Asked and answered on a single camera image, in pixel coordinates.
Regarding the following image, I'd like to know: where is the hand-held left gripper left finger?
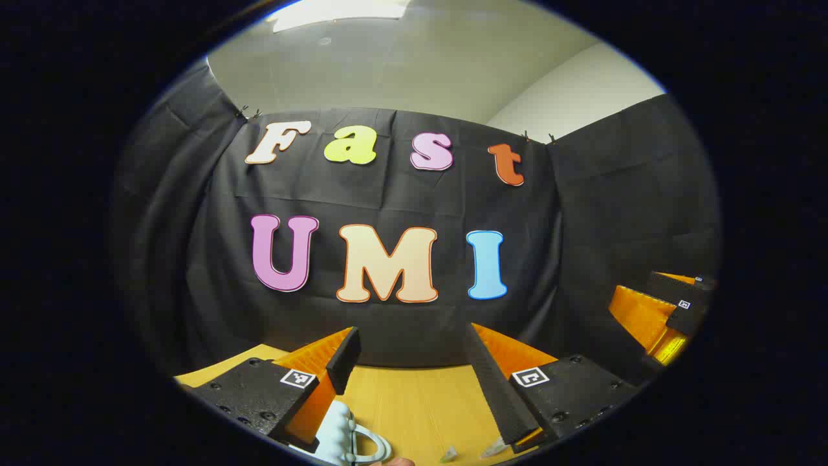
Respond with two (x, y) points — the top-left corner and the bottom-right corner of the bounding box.
(184, 327), (362, 454)

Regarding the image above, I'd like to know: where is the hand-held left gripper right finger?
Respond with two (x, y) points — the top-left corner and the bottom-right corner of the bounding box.
(463, 322), (642, 454)

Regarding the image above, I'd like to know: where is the white suitcase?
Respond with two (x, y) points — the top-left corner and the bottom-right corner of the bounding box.
(290, 399), (393, 466)

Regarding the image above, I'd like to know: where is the black backdrop cloth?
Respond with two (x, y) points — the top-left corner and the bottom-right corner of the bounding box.
(110, 58), (722, 389)

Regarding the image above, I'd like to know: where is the ceiling light panel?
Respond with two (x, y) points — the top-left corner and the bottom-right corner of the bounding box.
(272, 0), (412, 34)

